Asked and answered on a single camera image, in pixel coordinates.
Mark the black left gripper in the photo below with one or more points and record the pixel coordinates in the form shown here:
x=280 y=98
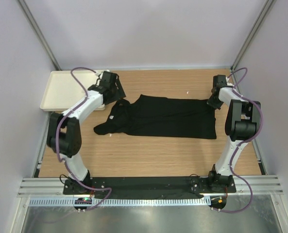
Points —
x=119 y=94

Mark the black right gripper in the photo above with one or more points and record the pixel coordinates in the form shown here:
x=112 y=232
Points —
x=213 y=105

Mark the black tank top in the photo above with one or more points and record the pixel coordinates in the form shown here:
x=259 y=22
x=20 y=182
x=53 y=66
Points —
x=162 y=117

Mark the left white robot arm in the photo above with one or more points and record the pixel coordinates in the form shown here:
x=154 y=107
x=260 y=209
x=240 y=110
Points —
x=64 y=132

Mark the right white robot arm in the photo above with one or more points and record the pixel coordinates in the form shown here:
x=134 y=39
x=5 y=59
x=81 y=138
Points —
x=243 y=123

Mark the white plastic tray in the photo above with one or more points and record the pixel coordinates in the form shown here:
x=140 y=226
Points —
x=62 y=91

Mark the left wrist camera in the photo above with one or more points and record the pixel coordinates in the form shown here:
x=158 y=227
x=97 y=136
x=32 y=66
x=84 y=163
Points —
x=99 y=73

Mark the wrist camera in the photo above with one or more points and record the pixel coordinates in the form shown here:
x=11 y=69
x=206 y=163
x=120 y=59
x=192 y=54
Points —
x=229 y=82
x=99 y=73

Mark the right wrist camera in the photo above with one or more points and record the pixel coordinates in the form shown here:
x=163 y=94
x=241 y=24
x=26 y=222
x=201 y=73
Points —
x=229 y=82

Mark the left aluminium frame post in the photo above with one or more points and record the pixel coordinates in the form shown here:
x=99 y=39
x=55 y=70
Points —
x=39 y=35

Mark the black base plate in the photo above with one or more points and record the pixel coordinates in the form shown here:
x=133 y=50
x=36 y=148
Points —
x=175 y=187

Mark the slotted cable duct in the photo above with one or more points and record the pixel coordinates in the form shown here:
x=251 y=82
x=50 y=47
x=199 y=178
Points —
x=85 y=202

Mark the aluminium rail front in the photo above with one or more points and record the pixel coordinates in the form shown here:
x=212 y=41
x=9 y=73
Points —
x=45 y=187

